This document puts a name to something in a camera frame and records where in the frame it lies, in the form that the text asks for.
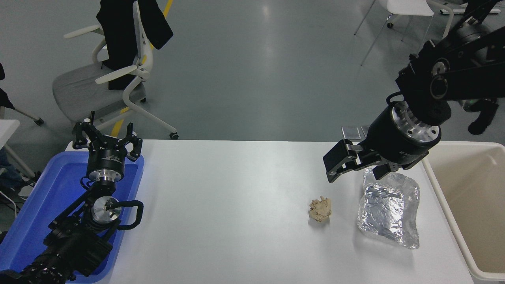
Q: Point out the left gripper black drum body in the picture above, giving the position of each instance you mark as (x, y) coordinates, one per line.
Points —
(106, 157)

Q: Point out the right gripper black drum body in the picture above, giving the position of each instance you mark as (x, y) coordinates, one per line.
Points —
(394, 146)

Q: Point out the silver foil plate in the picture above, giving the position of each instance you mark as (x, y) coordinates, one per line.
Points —
(384, 213)

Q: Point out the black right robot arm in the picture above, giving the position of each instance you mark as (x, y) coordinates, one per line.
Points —
(457, 71)

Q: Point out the metal floor plate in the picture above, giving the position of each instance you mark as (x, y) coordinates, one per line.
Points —
(351, 132)
(365, 130)

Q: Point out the crumpled tan paper ball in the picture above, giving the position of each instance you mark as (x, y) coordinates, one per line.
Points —
(320, 210)

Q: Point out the blue plastic tray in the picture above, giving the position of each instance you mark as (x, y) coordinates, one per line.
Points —
(59, 185)

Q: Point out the black chair base with caster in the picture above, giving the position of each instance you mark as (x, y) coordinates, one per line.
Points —
(29, 116)

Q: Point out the small white table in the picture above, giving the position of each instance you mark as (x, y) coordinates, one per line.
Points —
(6, 130)

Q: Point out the large pale plastic bin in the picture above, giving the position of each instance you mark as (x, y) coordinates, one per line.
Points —
(473, 189)

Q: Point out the person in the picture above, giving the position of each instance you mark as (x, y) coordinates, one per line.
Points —
(4, 100)

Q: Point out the black jacket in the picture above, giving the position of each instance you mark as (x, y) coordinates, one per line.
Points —
(118, 39)

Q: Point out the white plastic chair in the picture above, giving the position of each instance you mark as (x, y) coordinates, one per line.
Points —
(406, 6)

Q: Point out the grey office chair white frame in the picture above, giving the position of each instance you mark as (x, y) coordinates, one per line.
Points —
(79, 86)

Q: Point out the white furniture frame with caster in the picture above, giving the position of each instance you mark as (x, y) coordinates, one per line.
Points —
(447, 25)

